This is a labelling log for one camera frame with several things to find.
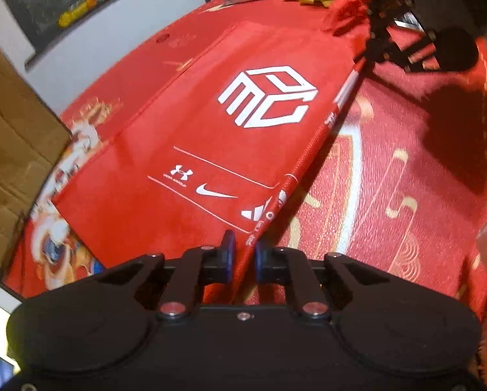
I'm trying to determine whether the red printed tote bag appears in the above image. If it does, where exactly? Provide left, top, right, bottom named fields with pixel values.
left=50, top=0, right=387, bottom=306

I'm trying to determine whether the yellow snack packet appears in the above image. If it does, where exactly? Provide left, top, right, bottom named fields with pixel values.
left=58, top=0, right=97, bottom=27

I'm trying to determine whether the red printed tablecloth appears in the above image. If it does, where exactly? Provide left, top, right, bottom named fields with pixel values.
left=3, top=0, right=487, bottom=335

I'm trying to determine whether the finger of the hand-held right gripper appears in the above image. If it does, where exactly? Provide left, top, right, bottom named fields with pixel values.
left=366, top=0, right=415, bottom=45
left=353, top=28, right=435, bottom=75

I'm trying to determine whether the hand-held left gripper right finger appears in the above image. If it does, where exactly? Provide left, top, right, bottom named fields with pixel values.
left=255, top=239, right=395, bottom=320

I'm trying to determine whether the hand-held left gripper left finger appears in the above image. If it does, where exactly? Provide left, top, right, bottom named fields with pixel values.
left=93, top=230, right=237, bottom=320

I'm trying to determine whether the black window sill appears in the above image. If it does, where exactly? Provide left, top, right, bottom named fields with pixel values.
left=23, top=0, right=195, bottom=70

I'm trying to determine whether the brown cardboard box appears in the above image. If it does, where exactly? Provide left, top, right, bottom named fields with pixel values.
left=0, top=45, right=73, bottom=273

